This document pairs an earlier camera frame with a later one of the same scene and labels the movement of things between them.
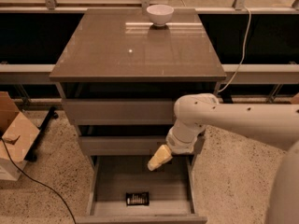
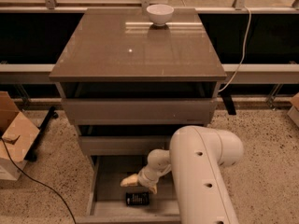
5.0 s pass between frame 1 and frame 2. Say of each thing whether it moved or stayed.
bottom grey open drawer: stayed
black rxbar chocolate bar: stayed
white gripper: moved
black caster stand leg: stayed
